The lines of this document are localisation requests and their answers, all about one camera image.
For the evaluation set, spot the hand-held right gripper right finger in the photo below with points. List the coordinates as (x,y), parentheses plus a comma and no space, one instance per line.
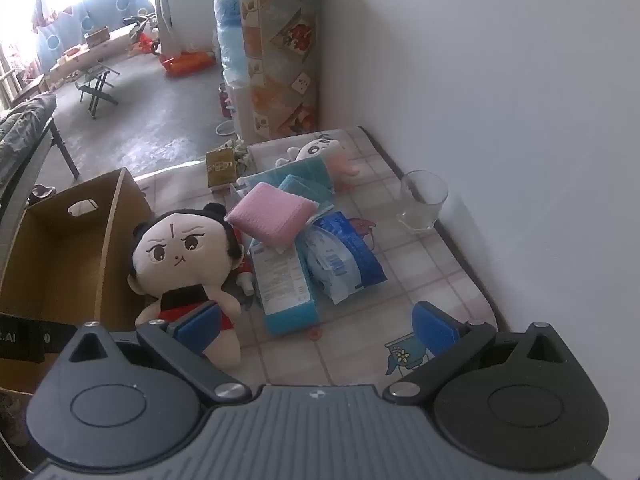
(434,330)

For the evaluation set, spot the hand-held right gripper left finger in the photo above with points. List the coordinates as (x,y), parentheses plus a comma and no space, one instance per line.
(200,329)

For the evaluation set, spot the black-haired plush doll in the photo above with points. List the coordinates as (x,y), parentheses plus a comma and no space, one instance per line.
(175,250)

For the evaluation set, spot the brown cardboard box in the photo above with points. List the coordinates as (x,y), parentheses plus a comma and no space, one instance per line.
(60,260)

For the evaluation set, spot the light blue paper box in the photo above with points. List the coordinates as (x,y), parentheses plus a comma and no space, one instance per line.
(282,280)

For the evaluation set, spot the blue wet wipes pack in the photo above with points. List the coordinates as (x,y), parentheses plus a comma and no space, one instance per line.
(340,255)

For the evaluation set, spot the pink cloth pack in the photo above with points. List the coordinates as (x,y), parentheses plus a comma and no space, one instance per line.
(270,215)

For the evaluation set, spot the teal towel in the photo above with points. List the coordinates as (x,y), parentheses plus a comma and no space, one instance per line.
(310,172)

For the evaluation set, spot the pink and white plush toy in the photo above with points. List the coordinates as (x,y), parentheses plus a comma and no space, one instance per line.
(317,149)

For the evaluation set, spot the clear drinking glass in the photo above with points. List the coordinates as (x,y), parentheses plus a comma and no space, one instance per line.
(422,200)

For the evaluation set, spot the brown slipper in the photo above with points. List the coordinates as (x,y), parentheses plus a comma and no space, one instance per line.
(42,194)

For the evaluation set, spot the small gold box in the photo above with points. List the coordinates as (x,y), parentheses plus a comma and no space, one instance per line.
(220,167)

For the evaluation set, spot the clear plastic bag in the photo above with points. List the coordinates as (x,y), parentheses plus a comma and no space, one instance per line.
(241,156)

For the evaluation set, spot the bed with bedding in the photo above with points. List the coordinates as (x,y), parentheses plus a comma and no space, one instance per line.
(20,125)

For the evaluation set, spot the white cabinet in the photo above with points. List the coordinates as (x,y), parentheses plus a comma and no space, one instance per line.
(240,115)

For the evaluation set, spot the red bottle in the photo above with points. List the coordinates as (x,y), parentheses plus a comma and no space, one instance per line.
(224,102)

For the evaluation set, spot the orange plastic basin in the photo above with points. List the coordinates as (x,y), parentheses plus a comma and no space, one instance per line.
(187,62)

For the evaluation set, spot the black folding table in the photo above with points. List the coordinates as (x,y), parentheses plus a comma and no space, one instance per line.
(97,72)

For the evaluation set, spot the patterned folded mattress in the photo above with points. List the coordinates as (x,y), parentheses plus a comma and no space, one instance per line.
(280,60)

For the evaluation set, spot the low wooden table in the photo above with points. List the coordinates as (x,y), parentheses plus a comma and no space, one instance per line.
(75,57)

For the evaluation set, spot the stack of blue plastic packs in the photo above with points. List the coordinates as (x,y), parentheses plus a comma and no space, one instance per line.
(230,35)

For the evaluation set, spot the child's tricycle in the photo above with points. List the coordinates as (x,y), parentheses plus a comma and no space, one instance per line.
(142,35)

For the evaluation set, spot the small cardboard box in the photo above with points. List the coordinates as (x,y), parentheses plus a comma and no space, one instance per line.
(97,37)

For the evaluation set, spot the blue patterned curtain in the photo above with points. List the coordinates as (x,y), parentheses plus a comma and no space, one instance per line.
(100,10)

